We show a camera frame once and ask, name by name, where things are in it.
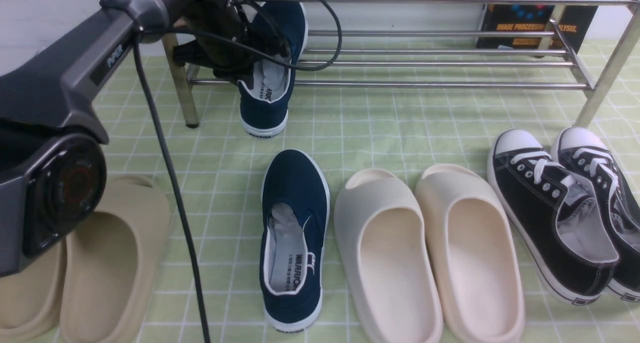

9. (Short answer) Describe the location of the cream foam slide right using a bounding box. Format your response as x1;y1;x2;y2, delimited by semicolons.
414;163;525;343

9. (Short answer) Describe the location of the cream foam slide left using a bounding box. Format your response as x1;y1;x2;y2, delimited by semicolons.
333;168;444;343

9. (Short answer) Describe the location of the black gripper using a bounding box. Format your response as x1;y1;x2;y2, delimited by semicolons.
173;0;291;87

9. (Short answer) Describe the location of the cream foam slide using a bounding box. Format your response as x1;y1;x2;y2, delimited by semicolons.
333;168;444;343
414;163;525;343

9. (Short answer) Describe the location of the tan foam slide right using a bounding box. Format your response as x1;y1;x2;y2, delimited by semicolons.
59;175;172;343

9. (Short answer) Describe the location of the black canvas sneaker right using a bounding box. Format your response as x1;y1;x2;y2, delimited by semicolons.
550;126;640;303

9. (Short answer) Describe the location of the black canvas sneaker left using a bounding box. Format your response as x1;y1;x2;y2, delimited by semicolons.
487;129;620;305

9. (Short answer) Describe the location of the tan foam slide left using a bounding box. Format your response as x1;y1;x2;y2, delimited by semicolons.
0;242;67;343

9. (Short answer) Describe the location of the tan foam slide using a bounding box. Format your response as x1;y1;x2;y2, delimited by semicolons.
0;242;67;343
59;175;172;343

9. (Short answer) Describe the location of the black canvas sneaker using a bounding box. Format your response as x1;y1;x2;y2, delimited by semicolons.
550;126;640;303
487;129;620;305

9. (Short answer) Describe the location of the navy canvas shoe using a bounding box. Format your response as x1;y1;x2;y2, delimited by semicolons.
237;0;309;138
258;149;330;334

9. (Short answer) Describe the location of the silver metal shoe rack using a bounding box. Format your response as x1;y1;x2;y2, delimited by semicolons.
161;0;640;130

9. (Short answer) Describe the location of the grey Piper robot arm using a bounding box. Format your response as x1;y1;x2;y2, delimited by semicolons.
0;0;290;277

